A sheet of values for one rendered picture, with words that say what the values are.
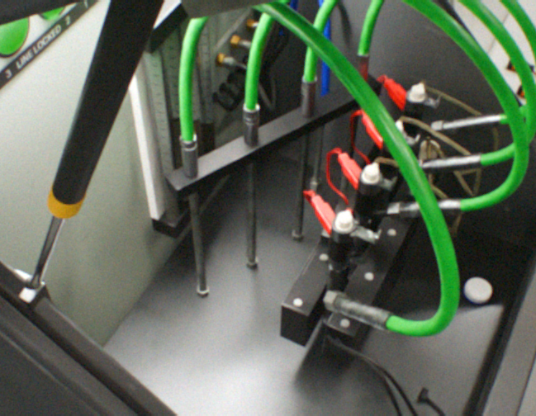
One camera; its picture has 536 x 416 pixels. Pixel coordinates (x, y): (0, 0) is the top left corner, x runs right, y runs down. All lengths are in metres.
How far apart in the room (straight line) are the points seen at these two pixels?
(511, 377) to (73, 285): 0.55
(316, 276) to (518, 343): 0.27
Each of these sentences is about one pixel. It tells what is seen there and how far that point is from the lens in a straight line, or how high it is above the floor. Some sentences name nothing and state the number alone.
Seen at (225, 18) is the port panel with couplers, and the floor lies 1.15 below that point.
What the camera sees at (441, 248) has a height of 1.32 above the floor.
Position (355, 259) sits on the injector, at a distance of 0.88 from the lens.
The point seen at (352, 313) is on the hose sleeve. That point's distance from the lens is 0.75.
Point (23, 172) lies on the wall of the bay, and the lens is 0.78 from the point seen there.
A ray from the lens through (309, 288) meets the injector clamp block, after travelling 0.96.
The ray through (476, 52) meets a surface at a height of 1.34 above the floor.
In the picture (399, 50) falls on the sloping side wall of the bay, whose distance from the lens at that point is 1.07.
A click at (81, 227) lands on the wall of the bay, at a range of 0.91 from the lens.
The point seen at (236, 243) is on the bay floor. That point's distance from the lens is 1.18.
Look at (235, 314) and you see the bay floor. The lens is 1.11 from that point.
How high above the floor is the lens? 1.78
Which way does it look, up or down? 51 degrees down
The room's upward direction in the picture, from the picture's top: 1 degrees clockwise
